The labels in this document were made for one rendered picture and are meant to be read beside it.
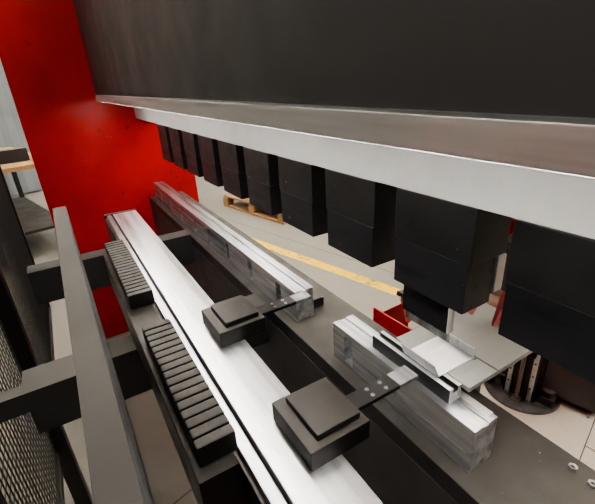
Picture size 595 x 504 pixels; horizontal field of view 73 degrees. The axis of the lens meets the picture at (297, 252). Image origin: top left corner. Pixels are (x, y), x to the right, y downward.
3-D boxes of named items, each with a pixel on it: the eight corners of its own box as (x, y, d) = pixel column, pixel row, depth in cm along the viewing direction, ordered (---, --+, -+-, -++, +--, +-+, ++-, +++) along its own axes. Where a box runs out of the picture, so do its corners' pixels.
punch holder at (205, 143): (240, 183, 142) (235, 135, 136) (218, 187, 138) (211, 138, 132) (224, 176, 154) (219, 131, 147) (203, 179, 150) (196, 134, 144)
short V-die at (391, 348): (459, 397, 72) (461, 384, 70) (448, 404, 70) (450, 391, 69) (383, 341, 88) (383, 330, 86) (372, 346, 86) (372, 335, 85)
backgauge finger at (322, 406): (436, 397, 70) (438, 375, 68) (311, 473, 58) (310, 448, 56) (388, 361, 79) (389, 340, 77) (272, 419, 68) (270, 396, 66)
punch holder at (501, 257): (499, 298, 63) (517, 196, 56) (464, 316, 59) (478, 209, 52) (425, 265, 75) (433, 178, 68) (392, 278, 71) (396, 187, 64)
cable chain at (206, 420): (238, 449, 61) (235, 430, 59) (200, 469, 58) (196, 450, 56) (172, 332, 90) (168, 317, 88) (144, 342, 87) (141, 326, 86)
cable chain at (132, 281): (155, 303, 103) (152, 289, 101) (131, 310, 100) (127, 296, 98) (125, 249, 137) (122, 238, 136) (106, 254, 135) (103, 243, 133)
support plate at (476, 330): (553, 339, 82) (554, 335, 81) (469, 392, 70) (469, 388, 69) (476, 302, 96) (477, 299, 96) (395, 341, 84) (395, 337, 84)
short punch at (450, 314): (452, 340, 69) (458, 292, 65) (444, 344, 68) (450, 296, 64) (409, 314, 77) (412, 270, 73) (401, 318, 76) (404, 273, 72)
